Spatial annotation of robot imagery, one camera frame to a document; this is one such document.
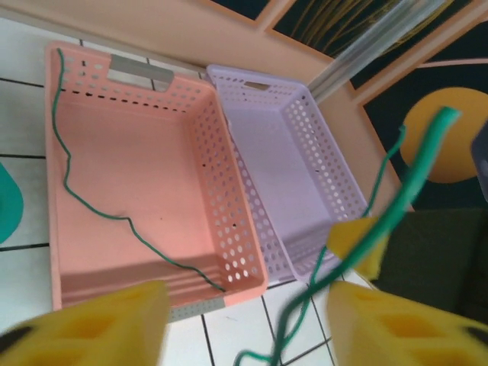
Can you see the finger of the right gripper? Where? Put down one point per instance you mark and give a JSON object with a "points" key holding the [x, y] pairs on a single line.
{"points": [[348, 236], [371, 259]]}

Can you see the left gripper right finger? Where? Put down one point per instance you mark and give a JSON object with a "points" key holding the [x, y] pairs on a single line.
{"points": [[400, 331]]}

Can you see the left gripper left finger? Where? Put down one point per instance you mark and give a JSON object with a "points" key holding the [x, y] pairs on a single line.
{"points": [[76, 328]]}

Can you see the lavender perforated plastic basket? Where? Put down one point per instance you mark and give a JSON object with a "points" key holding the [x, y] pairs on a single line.
{"points": [[274, 152]]}

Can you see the teal perforated plastic basket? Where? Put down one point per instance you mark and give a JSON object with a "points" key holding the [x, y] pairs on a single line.
{"points": [[9, 202]]}

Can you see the pink perforated plastic basket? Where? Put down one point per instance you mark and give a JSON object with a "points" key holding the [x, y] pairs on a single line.
{"points": [[133, 152]]}

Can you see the aluminium corner post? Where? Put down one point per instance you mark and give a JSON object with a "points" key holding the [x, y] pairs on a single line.
{"points": [[381, 42]]}

